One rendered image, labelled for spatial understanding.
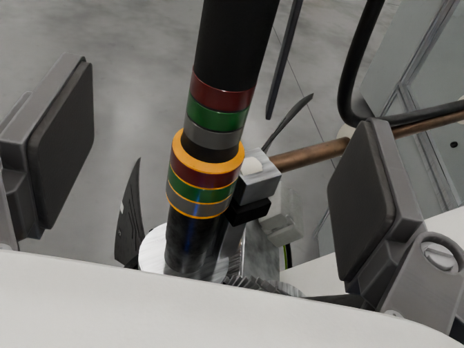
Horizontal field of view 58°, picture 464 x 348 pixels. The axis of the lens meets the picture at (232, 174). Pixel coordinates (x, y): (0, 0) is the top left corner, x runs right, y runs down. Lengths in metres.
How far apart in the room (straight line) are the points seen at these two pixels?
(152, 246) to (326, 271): 0.47
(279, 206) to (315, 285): 0.16
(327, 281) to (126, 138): 2.05
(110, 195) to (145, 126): 0.62
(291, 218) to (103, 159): 1.82
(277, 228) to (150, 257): 0.50
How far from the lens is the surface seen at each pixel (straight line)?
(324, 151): 0.32
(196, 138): 0.23
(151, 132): 2.70
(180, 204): 0.26
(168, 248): 0.31
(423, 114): 0.40
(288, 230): 0.80
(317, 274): 0.77
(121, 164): 2.47
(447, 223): 0.72
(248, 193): 0.28
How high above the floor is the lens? 1.72
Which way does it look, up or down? 43 degrees down
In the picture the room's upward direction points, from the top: 16 degrees clockwise
